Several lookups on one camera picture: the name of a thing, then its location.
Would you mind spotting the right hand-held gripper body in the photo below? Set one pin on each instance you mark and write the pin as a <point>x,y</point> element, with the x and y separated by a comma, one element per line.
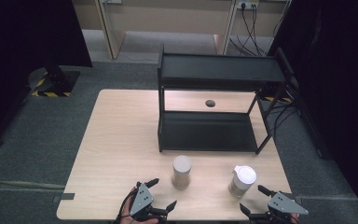
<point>284,203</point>

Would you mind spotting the person's right hand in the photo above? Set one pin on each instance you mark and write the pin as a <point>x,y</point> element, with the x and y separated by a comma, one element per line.
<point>293,218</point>

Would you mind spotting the beige cylindrical jar grey lid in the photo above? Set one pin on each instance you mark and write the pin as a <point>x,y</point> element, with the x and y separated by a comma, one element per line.
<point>181,171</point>

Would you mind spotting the white wall socket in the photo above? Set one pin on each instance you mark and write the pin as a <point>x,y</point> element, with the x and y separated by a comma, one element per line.
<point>248,4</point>

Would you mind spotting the white socket plate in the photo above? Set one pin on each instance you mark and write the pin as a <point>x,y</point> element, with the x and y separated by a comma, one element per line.
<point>111,1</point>

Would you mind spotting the white lidded jar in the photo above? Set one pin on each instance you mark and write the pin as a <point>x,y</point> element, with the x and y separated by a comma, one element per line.
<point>244,178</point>

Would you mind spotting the dark curtain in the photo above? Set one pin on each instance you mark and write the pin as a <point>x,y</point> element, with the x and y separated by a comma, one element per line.
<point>21,46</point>
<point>338,77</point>

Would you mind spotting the black tape piece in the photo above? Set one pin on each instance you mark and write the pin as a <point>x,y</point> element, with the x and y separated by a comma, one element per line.
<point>67,196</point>

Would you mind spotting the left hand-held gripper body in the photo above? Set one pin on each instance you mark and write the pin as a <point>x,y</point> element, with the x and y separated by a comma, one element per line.
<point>140,199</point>

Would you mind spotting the black two-tier metal rack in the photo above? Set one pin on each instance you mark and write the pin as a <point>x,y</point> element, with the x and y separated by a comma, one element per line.
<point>220,69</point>

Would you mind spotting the dark round table grommet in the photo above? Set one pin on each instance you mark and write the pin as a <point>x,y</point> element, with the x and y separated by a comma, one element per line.
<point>210,103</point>

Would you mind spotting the black stand base striped tape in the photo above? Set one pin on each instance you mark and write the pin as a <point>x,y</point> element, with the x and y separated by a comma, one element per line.
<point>56,82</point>

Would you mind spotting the person's left hand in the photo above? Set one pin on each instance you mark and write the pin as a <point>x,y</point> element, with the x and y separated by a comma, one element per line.
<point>127,218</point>

